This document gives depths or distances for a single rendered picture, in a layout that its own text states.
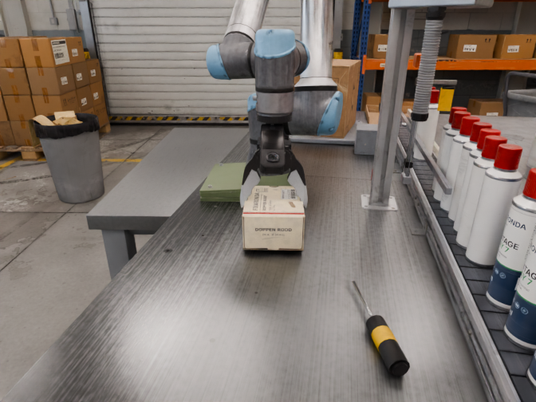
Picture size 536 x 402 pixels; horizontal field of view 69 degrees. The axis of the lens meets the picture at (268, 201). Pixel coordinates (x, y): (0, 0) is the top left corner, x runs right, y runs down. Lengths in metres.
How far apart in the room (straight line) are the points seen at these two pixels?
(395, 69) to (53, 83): 3.74
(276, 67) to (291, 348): 0.48
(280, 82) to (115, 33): 4.98
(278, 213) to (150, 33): 4.87
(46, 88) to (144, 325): 3.86
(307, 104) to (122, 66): 4.75
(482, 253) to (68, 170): 2.90
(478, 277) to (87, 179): 2.92
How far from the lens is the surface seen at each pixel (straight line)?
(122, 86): 5.72
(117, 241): 1.09
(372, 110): 2.20
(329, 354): 0.60
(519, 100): 3.41
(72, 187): 3.30
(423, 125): 1.25
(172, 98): 5.54
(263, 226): 0.77
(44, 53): 4.35
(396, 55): 0.97
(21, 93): 4.54
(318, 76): 1.08
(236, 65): 0.89
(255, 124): 1.11
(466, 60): 5.03
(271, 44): 0.75
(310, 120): 1.06
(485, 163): 0.75
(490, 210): 0.72
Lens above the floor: 1.25
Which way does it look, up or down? 24 degrees down
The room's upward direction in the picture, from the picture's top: straight up
